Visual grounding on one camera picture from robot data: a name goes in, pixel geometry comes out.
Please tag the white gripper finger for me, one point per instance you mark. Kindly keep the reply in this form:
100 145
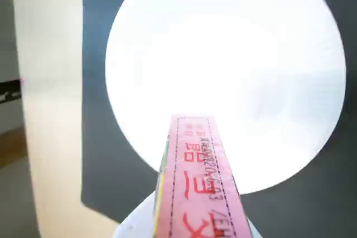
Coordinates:
254 231
139 218

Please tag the pink printed small box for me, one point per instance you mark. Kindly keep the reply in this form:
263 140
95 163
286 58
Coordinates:
200 182

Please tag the white round dish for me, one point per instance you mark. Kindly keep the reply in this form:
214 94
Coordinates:
223 54

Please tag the dark grey mat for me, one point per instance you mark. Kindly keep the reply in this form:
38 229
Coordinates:
306 215

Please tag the black tripod pole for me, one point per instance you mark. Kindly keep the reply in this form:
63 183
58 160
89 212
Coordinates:
11 87

